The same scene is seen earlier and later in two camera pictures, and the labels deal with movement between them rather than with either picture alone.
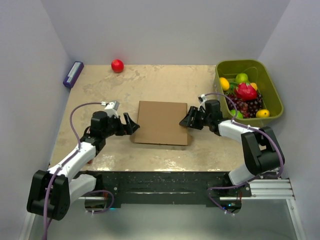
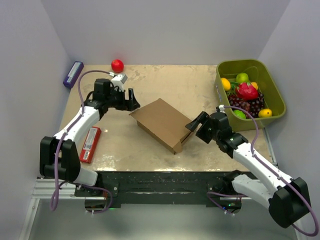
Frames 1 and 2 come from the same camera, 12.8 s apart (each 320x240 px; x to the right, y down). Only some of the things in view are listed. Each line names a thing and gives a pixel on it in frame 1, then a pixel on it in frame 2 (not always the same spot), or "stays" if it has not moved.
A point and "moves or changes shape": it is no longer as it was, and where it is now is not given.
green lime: x=242 y=78 stays
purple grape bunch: x=248 y=107 stays
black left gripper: x=130 y=126 → x=130 y=105
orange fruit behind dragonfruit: x=254 y=85 stays
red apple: x=117 y=65 stays
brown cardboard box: x=159 y=123 moves or changes shape
